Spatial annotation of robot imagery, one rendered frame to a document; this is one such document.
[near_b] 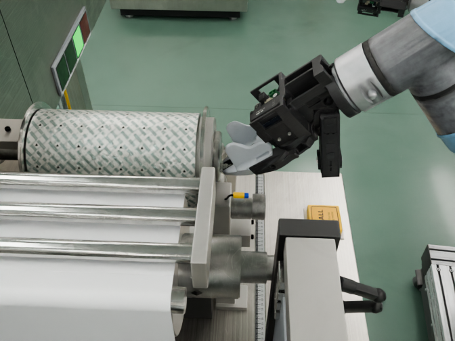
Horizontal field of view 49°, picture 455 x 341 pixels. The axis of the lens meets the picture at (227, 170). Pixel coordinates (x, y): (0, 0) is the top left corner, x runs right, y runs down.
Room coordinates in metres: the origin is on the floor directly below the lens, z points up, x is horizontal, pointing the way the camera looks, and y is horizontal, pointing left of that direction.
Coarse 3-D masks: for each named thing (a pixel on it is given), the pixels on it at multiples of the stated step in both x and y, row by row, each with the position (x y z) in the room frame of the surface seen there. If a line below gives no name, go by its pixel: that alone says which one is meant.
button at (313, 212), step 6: (312, 210) 0.70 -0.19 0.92; (318, 210) 0.70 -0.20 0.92; (324, 210) 0.70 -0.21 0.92; (330, 210) 0.70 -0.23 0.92; (336, 210) 0.70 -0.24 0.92; (312, 216) 0.69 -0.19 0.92; (318, 216) 0.69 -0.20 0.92; (324, 216) 0.69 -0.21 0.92; (330, 216) 0.69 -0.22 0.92; (336, 216) 0.69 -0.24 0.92; (342, 228) 0.65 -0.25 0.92
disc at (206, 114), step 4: (204, 108) 0.56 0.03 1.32; (208, 108) 0.57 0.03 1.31; (204, 112) 0.55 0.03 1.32; (208, 112) 0.57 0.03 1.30; (204, 116) 0.54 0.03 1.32; (208, 116) 0.57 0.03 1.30; (204, 120) 0.53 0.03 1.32; (204, 124) 0.52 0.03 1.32; (204, 128) 0.52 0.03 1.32; (204, 132) 0.51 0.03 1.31; (200, 136) 0.50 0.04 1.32; (204, 136) 0.51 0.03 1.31; (200, 140) 0.50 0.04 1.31; (204, 140) 0.51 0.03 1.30; (200, 144) 0.49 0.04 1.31; (200, 148) 0.49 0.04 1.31; (200, 152) 0.48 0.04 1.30; (200, 156) 0.48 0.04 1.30; (200, 160) 0.48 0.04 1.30; (200, 164) 0.47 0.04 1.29; (200, 168) 0.47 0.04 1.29; (200, 172) 0.47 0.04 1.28
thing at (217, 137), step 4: (216, 132) 0.55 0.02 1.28; (220, 132) 0.55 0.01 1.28; (216, 136) 0.54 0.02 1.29; (220, 136) 0.54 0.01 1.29; (216, 140) 0.53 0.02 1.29; (220, 140) 0.53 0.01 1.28; (216, 144) 0.52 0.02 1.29; (220, 144) 0.53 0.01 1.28; (216, 148) 0.52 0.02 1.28; (220, 148) 0.53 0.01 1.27; (216, 152) 0.51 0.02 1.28; (220, 152) 0.53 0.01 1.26; (216, 156) 0.51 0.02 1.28; (220, 156) 0.53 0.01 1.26; (212, 160) 0.50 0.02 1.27; (216, 160) 0.50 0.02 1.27; (220, 160) 0.53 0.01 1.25; (212, 164) 0.50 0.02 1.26; (216, 164) 0.50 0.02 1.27; (216, 168) 0.50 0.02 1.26; (216, 172) 0.50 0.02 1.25; (216, 176) 0.50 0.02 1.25; (220, 176) 0.52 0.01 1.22; (216, 180) 0.50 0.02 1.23
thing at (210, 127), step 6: (198, 120) 0.55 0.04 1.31; (210, 120) 0.55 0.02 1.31; (198, 126) 0.54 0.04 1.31; (210, 126) 0.54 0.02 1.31; (198, 132) 0.52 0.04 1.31; (210, 132) 0.52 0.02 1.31; (198, 138) 0.51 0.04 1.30; (210, 138) 0.51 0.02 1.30; (198, 144) 0.51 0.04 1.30; (204, 144) 0.51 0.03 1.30; (210, 144) 0.51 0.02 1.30; (198, 150) 0.50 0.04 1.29; (204, 150) 0.50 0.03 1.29; (210, 150) 0.50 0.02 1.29; (198, 156) 0.49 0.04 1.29; (204, 156) 0.49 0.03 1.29; (210, 156) 0.49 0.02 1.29; (198, 162) 0.49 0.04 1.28; (204, 162) 0.49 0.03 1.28; (210, 162) 0.49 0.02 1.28; (198, 168) 0.48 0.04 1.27; (198, 174) 0.48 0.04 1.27
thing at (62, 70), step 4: (64, 60) 0.87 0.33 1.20; (60, 64) 0.85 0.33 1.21; (64, 64) 0.87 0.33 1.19; (60, 68) 0.84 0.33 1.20; (64, 68) 0.86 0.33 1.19; (60, 72) 0.84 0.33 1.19; (64, 72) 0.85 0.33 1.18; (60, 76) 0.83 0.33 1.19; (64, 76) 0.85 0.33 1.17; (68, 76) 0.87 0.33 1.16; (60, 80) 0.83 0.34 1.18; (64, 80) 0.84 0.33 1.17; (64, 84) 0.84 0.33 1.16
